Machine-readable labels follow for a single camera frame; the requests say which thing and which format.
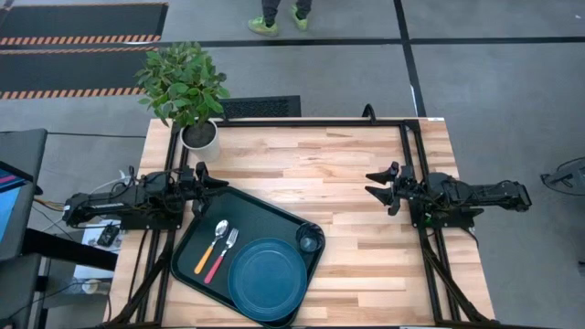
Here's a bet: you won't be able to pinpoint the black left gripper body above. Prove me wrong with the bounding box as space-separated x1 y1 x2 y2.
175 164 207 205

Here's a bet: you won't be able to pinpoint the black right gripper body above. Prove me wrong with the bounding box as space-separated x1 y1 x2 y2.
388 164 429 217

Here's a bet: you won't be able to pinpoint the spoon with orange handle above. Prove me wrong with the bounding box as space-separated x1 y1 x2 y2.
193 219 230 276

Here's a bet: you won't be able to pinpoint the fork with pink handle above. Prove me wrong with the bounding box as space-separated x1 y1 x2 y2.
203 228 240 285

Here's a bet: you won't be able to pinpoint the faceted grey plastic cup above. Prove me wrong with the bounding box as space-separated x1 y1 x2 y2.
294 222 326 254

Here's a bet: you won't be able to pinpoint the dark blue round plate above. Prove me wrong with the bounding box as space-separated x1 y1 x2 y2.
227 237 309 323

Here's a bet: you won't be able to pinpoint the dark green plastic tray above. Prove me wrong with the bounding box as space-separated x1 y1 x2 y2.
170 185 327 329

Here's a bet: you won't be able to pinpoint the white round plant pot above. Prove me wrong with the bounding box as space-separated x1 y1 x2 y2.
179 119 222 164

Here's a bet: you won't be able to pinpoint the black grid floor mat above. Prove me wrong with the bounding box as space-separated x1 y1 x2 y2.
218 95 303 120

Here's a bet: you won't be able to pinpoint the small black device box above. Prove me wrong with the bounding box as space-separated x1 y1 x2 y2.
96 223 122 249

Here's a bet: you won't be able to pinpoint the green leafy plant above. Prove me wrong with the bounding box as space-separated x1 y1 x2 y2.
134 41 231 130

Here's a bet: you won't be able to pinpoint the black mat with orange stripes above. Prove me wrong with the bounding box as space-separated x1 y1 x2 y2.
0 45 162 101
0 2 170 48

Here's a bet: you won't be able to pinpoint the person's green shoes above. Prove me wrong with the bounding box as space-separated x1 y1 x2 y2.
247 0 314 38

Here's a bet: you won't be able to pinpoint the grey side desk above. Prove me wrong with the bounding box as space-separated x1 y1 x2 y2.
0 128 48 184

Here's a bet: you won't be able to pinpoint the screen with blue display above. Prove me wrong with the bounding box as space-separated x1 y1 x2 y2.
0 159 43 262

